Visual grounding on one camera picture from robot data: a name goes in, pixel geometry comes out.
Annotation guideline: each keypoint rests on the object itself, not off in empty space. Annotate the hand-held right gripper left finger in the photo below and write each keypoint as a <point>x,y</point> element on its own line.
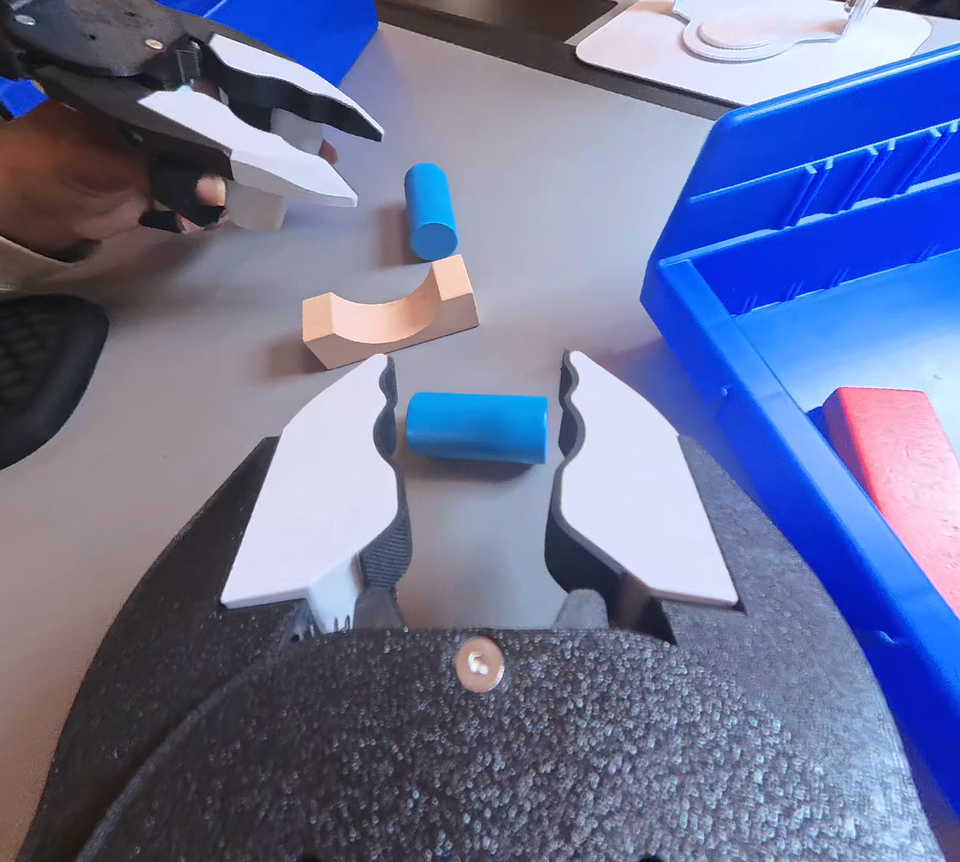
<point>315,502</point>

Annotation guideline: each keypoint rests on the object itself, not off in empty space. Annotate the black wrist rest pad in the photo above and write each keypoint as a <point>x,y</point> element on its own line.
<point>38,375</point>

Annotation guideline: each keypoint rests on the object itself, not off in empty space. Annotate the blue wooden cylinder block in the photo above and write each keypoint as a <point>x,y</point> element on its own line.
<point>429,210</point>

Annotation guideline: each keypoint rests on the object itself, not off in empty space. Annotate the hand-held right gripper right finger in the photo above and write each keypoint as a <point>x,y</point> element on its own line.
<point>645,502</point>

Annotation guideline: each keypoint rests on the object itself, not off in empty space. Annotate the white document stand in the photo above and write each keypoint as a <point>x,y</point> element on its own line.
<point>750,45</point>

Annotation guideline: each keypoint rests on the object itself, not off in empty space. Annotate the teal wooden cylinder block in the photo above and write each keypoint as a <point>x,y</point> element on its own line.
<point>477,428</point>

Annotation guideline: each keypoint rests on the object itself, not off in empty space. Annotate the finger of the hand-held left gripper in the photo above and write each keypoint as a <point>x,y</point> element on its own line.
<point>293,83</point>
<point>225,143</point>

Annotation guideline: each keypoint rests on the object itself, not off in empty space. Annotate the pale wooden arch block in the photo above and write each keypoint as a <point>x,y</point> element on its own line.
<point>353,330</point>

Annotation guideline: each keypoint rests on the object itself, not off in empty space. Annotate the red wooden block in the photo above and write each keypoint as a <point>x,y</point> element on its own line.
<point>908,472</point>

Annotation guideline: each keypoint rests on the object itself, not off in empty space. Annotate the person's left forearm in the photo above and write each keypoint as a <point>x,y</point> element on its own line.
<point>23,252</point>

